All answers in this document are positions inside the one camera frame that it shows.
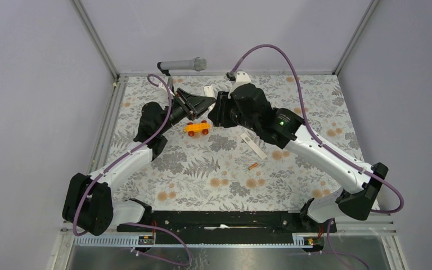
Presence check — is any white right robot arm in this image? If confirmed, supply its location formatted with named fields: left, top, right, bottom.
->
left=208, top=83, right=388, bottom=232

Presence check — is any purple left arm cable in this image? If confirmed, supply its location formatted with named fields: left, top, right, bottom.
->
left=72, top=74, right=195, bottom=267

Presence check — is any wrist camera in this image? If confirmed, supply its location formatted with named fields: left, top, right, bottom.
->
left=158, top=80, right=174, bottom=92
left=226, top=71, right=251, bottom=99

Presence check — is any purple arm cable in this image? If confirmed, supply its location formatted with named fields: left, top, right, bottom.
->
left=230, top=44, right=406, bottom=270
left=72, top=74, right=195, bottom=267

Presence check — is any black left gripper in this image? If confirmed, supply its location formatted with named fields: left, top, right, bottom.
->
left=157, top=88, right=215, bottom=134

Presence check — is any grey microphone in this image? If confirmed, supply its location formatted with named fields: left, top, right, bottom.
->
left=157, top=57, right=207, bottom=71

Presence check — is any orange toy car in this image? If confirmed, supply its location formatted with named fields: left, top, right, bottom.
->
left=183, top=120, right=212, bottom=137

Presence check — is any white remote control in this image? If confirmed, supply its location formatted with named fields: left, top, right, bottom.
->
left=203, top=85, right=216, bottom=112

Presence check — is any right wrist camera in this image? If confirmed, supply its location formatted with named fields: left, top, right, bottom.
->
left=226, top=71, right=251, bottom=99

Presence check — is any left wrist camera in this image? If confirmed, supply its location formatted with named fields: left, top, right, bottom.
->
left=158, top=80, right=174, bottom=92

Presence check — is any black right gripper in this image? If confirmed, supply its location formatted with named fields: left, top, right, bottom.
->
left=207, top=91, right=258, bottom=133

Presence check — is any white remote battery cover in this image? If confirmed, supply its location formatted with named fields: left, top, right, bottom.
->
left=240, top=132, right=267, bottom=160

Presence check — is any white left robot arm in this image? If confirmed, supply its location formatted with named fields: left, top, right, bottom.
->
left=62, top=88, right=216, bottom=236

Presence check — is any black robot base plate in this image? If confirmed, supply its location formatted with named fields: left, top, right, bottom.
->
left=116, top=205, right=337, bottom=243

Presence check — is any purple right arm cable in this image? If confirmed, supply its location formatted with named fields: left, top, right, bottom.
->
left=230, top=44, right=406, bottom=270

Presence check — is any grey slotted cable duct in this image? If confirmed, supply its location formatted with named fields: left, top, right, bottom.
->
left=74, top=232, right=324, bottom=250

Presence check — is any floral patterned table mat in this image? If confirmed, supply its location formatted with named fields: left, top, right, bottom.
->
left=113, top=75, right=362, bottom=211

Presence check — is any black microphone tripod stand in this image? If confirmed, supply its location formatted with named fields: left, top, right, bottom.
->
left=162, top=70, right=173, bottom=89

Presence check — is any orange battery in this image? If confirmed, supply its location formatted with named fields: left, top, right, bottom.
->
left=248, top=163, right=258, bottom=170

